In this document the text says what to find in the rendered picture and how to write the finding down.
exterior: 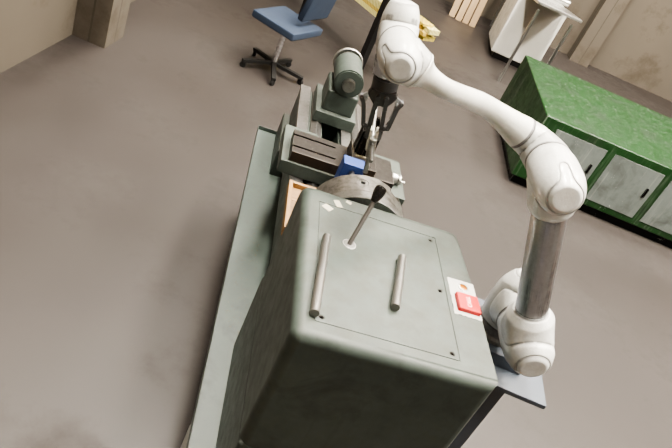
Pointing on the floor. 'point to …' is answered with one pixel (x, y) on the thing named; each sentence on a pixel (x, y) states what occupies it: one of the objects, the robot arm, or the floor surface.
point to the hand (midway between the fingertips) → (372, 138)
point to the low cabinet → (601, 146)
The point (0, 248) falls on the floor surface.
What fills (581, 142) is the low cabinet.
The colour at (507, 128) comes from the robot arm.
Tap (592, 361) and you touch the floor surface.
